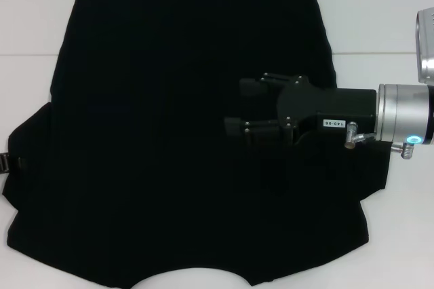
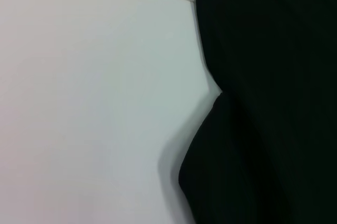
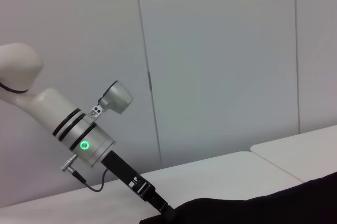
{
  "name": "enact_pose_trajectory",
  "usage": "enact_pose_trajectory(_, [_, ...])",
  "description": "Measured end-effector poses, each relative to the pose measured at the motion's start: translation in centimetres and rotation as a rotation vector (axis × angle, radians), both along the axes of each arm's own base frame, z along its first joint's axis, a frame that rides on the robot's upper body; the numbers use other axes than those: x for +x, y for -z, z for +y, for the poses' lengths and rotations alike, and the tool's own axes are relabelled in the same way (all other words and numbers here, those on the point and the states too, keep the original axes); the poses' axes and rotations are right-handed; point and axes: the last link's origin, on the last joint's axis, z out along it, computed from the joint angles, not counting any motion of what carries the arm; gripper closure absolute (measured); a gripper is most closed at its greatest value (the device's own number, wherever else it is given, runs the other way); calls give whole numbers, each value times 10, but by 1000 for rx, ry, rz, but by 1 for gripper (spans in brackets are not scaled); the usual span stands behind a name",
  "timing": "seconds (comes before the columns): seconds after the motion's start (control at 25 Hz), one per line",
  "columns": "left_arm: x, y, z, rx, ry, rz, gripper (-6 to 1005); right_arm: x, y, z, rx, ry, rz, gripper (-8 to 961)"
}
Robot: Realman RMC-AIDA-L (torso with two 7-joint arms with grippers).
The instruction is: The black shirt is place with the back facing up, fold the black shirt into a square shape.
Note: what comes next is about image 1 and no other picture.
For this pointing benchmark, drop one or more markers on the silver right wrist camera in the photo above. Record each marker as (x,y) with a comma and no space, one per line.
(426,48)

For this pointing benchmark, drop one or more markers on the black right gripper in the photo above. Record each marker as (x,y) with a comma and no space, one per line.
(339,106)

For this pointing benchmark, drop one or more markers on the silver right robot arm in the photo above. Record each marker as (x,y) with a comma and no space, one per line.
(400,112)

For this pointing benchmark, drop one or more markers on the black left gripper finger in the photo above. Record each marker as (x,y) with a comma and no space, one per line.
(4,163)

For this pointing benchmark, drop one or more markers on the black shirt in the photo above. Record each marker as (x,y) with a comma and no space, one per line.
(169,99)

